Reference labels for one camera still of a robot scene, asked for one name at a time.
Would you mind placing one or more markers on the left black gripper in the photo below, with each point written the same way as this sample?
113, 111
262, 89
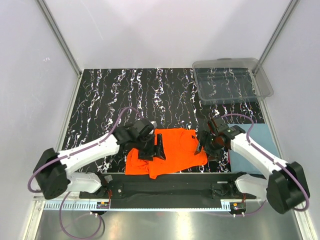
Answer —
147, 155

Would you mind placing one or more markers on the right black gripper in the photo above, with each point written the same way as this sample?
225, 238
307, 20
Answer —
205, 136

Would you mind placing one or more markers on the orange t shirt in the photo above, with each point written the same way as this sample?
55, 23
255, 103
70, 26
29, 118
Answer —
179, 148

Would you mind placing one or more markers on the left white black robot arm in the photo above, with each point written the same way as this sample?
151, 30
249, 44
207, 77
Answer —
57, 172

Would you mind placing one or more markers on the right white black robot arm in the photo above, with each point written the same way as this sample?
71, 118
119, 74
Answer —
291, 171

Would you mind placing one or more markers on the folded light blue t shirt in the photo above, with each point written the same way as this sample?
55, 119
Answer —
254, 152

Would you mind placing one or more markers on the clear plastic bin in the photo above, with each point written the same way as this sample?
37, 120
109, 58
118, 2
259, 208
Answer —
231, 81

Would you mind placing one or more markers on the white toothed cable duct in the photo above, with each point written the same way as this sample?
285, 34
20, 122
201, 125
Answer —
114, 205

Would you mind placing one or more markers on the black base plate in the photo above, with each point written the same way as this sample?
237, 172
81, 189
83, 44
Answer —
213, 186

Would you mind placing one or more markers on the aluminium frame rail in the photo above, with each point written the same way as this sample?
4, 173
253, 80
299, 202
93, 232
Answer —
277, 190

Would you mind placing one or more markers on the right aluminium corner post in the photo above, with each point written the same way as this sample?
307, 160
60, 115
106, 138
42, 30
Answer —
290, 9

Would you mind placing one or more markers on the aluminium corner post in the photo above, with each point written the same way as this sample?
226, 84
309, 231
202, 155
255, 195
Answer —
46, 12
290, 9

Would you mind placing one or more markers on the left aluminium corner post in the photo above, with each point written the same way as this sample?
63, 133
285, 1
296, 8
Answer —
46, 12

